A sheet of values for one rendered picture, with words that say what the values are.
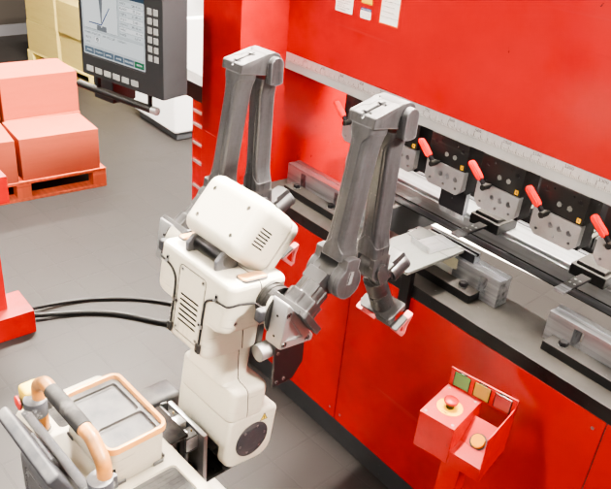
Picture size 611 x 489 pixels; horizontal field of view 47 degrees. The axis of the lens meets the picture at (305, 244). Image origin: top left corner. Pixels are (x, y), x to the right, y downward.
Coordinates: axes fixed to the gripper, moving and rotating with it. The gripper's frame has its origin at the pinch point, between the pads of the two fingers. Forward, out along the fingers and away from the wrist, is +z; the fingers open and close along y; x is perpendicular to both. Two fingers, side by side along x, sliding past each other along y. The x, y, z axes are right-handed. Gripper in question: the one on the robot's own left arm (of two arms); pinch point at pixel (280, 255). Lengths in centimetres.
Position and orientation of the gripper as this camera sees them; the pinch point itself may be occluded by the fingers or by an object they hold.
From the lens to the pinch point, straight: 213.3
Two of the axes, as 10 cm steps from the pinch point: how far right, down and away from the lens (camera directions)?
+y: -6.8, -4.1, 6.1
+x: -6.9, 6.4, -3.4
